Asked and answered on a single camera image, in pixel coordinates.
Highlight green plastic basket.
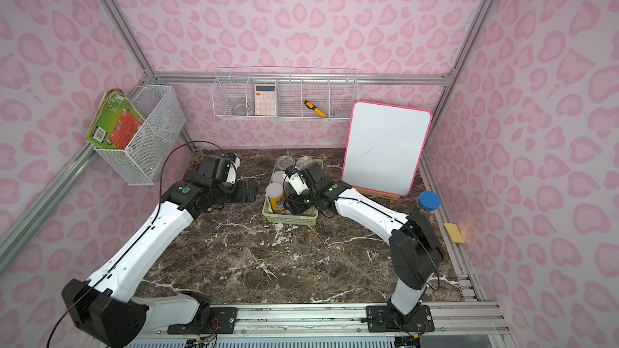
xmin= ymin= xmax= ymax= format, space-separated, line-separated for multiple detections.
xmin=261 ymin=156 xmax=325 ymax=227

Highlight white lid yellow can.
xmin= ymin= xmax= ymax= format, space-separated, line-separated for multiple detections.
xmin=265 ymin=182 xmax=285 ymax=214

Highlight white lid can back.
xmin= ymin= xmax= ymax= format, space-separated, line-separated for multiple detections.
xmin=271 ymin=170 xmax=286 ymax=185

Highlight blue soup can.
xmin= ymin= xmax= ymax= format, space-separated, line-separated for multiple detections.
xmin=296 ymin=156 xmax=315 ymax=171
xmin=275 ymin=155 xmax=296 ymax=171

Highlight blue lid pencil jar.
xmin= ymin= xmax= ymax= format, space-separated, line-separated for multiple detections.
xmin=413 ymin=191 xmax=442 ymax=218

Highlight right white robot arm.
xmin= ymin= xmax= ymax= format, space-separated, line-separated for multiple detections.
xmin=284 ymin=163 xmax=444 ymax=318

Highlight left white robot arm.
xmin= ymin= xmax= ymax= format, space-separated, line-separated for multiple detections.
xmin=61 ymin=153 xmax=256 ymax=347

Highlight clear tape roll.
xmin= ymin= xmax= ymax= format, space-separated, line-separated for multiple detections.
xmin=230 ymin=103 xmax=248 ymax=116

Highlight wooden whiteboard stand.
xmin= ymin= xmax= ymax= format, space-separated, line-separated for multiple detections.
xmin=357 ymin=188 xmax=400 ymax=203

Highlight yellow black utility knife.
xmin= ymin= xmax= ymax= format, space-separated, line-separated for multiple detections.
xmin=303 ymin=100 xmax=328 ymax=119

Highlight pink framed whiteboard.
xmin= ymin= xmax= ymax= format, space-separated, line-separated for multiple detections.
xmin=342 ymin=101 xmax=433 ymax=197

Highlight pink calculator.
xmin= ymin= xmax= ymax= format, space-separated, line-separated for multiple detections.
xmin=254 ymin=84 xmax=277 ymax=116

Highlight green red booklet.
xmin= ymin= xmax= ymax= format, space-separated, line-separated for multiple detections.
xmin=85 ymin=89 xmax=145 ymax=150

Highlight yellow sticky note pad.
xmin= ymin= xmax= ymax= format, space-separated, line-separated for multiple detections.
xmin=444 ymin=223 xmax=465 ymax=244

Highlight white mesh wall basket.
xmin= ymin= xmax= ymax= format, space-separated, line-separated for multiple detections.
xmin=94 ymin=85 xmax=186 ymax=185

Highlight clear wire wall shelf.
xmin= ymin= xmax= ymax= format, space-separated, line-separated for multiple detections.
xmin=211 ymin=71 xmax=359 ymax=120

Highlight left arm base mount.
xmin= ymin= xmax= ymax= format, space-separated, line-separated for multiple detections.
xmin=167 ymin=305 xmax=238 ymax=336

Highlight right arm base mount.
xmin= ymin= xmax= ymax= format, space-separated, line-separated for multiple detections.
xmin=364 ymin=303 xmax=435 ymax=334

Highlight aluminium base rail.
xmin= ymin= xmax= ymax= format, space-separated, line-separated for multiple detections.
xmin=131 ymin=301 xmax=515 ymax=347

